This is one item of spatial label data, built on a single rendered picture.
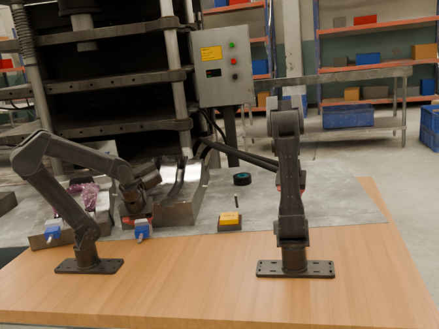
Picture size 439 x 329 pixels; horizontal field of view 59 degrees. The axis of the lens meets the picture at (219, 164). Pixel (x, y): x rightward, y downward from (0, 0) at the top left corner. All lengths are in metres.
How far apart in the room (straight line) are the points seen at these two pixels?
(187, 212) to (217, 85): 0.93
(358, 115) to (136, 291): 4.23
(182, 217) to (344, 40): 6.76
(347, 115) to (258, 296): 4.15
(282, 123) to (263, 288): 0.41
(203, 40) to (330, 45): 5.89
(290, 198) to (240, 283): 0.25
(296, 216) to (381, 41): 7.00
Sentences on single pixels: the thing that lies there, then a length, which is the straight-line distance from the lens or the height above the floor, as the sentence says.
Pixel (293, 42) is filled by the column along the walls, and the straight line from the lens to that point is 7.59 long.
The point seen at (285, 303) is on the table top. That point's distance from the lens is 0.96.
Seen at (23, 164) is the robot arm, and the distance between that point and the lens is 1.08.
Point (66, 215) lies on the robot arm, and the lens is 1.15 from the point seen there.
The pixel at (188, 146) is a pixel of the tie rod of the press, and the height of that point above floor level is 0.90.
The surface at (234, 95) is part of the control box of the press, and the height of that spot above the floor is 1.12.
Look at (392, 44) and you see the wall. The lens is 7.88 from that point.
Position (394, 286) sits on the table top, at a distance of 1.03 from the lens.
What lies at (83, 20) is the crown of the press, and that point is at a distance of 2.48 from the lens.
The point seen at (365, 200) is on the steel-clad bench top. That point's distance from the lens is 1.47.
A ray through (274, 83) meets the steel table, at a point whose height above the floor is 0.89.
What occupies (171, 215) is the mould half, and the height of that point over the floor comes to 0.84.
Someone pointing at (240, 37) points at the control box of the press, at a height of 1.41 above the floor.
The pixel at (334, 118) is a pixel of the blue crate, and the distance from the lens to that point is 4.99.
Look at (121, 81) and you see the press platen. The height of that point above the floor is 1.26.
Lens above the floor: 1.38
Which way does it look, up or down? 17 degrees down
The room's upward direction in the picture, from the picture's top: 7 degrees counter-clockwise
